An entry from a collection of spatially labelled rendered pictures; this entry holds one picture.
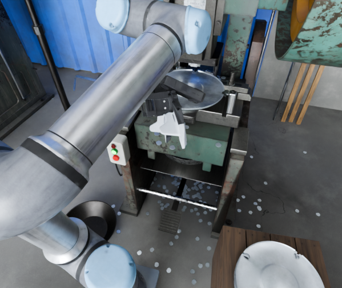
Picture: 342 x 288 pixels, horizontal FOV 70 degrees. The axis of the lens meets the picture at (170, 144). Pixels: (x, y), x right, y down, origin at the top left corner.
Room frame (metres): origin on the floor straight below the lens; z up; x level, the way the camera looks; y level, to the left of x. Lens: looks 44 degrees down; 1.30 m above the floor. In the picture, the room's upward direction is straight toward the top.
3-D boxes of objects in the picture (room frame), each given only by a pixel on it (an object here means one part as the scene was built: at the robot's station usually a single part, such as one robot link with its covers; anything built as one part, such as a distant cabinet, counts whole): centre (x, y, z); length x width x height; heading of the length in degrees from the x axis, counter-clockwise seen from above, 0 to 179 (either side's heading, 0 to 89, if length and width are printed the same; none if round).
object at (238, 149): (1.02, -0.40, 0.45); 0.92 x 0.12 x 0.90; 164
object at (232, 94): (0.79, -0.23, 0.75); 0.03 x 0.03 x 0.10; 74
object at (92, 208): (0.64, 0.44, 0.04); 0.30 x 0.30 x 0.07
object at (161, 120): (0.52, 0.03, 0.86); 0.06 x 0.03 x 0.09; 108
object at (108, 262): (0.22, 0.15, 0.62); 0.13 x 0.12 x 0.14; 57
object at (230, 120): (0.96, -0.10, 0.68); 0.45 x 0.30 x 0.06; 74
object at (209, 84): (0.84, -0.07, 0.78); 0.29 x 0.29 x 0.01
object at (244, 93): (0.92, -0.26, 0.76); 0.17 x 0.06 x 0.10; 74
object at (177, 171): (0.97, -0.10, 0.31); 0.43 x 0.42 x 0.01; 74
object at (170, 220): (0.83, -0.06, 0.14); 0.59 x 0.10 x 0.05; 164
